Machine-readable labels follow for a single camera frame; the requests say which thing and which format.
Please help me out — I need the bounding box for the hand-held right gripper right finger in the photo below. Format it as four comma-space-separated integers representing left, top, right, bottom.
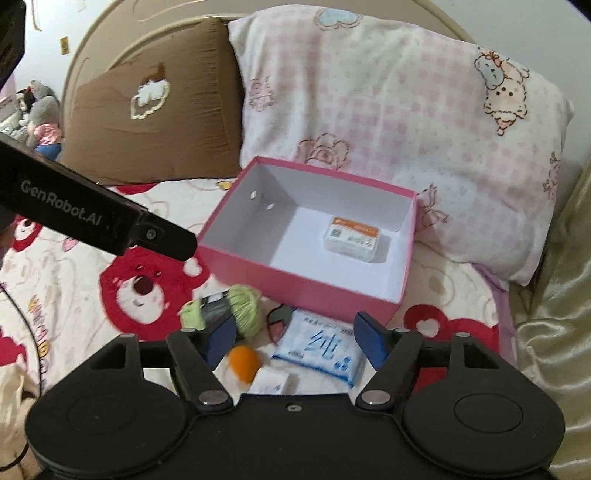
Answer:
353, 311, 502, 411

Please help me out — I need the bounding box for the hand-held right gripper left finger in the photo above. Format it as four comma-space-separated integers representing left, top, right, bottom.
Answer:
90, 318, 237, 412

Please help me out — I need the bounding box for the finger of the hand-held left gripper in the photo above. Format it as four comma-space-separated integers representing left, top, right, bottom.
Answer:
124, 210, 199, 262

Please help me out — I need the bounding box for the orange makeup sponge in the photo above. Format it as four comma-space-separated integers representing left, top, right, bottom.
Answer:
227, 346, 260, 385

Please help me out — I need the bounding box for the green yarn ball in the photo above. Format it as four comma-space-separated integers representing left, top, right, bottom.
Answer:
179, 284, 263, 340

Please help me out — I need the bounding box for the pink cardboard box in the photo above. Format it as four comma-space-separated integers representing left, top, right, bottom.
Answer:
196, 156, 419, 337

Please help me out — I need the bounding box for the blue wet wipes packet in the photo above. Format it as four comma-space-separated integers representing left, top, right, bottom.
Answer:
272, 309, 365, 388

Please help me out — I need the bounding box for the pink and blue toy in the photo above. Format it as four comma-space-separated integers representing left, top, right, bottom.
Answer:
28, 124, 63, 160

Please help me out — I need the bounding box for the grey plush toy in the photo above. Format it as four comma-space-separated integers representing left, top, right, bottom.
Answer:
25, 79, 62, 134

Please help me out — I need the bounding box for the white box with orange label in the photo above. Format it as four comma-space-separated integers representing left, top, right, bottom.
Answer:
322, 216, 382, 263

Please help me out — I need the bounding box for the brown pillow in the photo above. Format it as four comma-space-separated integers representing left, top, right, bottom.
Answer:
60, 18, 245, 185

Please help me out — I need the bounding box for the beige bed headboard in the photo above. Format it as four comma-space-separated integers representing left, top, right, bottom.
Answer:
59, 0, 483, 121

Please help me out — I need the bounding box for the gold satin cloth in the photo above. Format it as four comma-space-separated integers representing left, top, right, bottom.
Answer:
512, 157, 591, 480

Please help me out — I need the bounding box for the pink checked cartoon pillow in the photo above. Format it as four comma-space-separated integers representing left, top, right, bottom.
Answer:
228, 7, 575, 287

